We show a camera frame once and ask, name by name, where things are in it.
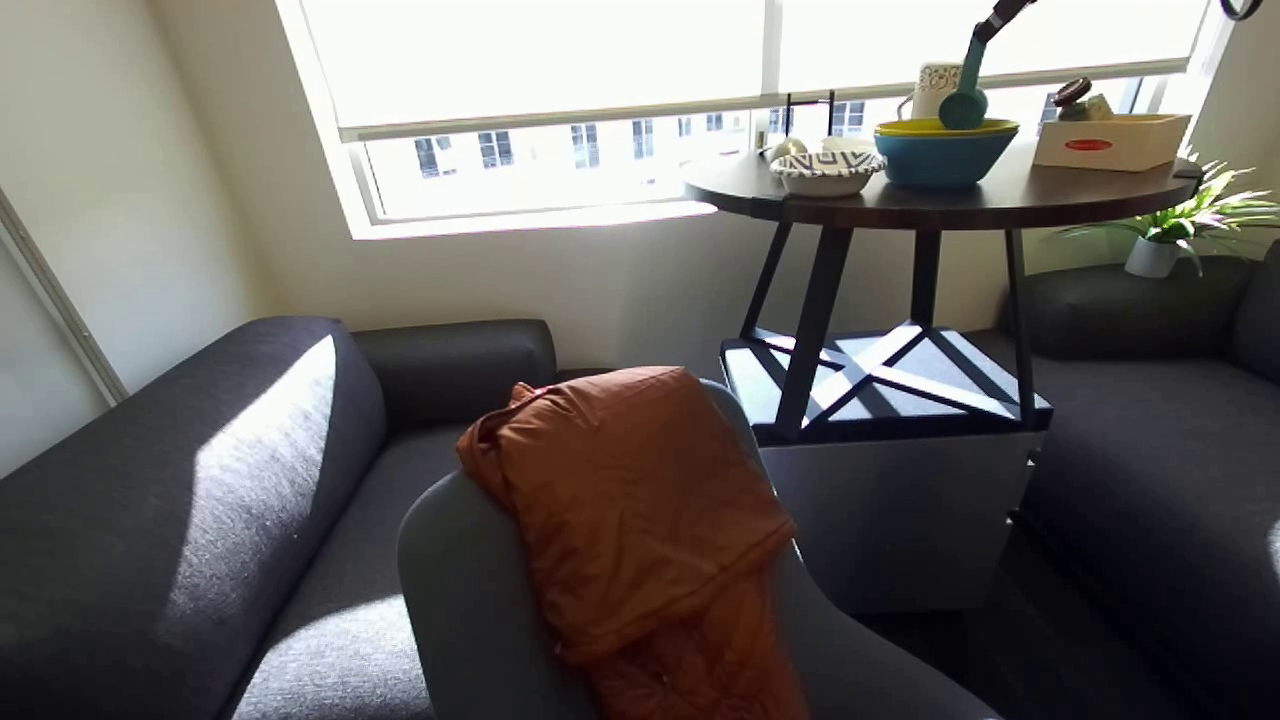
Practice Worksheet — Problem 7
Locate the cream wooden box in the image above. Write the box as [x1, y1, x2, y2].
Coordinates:
[1033, 111, 1195, 177]

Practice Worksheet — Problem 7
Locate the blue serving spoon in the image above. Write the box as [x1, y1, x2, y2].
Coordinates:
[934, 22, 998, 132]

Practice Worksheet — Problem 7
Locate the round dark wooden table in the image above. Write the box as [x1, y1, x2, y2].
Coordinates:
[685, 153, 1203, 445]

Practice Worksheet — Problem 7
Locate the orange jacket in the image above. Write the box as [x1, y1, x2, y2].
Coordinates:
[454, 363, 816, 720]

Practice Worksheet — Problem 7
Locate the white printed paper carton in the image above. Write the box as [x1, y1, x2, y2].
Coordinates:
[890, 56, 967, 129]

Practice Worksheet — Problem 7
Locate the grey shell chair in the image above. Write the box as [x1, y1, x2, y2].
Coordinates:
[394, 377, 1005, 720]

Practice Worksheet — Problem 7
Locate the blue bowl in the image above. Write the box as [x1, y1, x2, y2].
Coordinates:
[870, 122, 1021, 192]

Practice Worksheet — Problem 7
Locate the dark grey fabric sofa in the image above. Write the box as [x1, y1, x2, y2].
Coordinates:
[0, 315, 557, 720]
[1012, 237, 1280, 720]

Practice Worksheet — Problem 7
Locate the white blue patterned plate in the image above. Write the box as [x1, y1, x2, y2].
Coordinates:
[763, 137, 886, 199]

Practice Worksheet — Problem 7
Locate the glass spice jar dark cap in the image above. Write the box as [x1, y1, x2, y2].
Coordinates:
[1048, 72, 1096, 119]

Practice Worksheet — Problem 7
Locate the potted green plant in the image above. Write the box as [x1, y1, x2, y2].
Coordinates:
[1063, 155, 1280, 284]

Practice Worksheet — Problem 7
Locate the grey ottoman with tray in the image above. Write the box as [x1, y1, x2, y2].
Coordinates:
[717, 319, 1054, 617]

